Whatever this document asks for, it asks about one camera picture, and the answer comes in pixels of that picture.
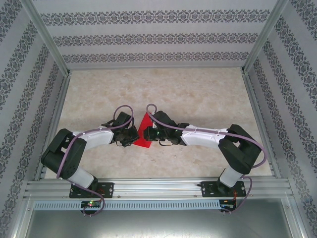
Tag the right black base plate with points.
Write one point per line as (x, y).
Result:
(208, 189)

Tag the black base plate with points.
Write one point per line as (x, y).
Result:
(208, 189)
(109, 189)

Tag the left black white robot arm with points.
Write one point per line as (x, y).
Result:
(79, 177)

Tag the aluminium side rail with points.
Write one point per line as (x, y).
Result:
(253, 99)
(60, 99)

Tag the left small circuit board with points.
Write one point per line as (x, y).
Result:
(90, 203)

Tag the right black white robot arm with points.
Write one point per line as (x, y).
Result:
(198, 137)

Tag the red square paper sheet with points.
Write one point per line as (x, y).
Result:
(143, 124)

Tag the grey metal sheet panel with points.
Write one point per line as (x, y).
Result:
(158, 223)

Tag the aluminium mounting rail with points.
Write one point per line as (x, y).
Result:
(158, 188)

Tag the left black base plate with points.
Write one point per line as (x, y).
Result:
(109, 189)

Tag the aluminium frame post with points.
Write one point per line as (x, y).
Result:
(260, 39)
(48, 39)

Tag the small circuit board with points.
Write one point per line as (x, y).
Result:
(226, 206)
(90, 203)

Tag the right small circuit board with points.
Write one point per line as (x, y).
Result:
(226, 206)

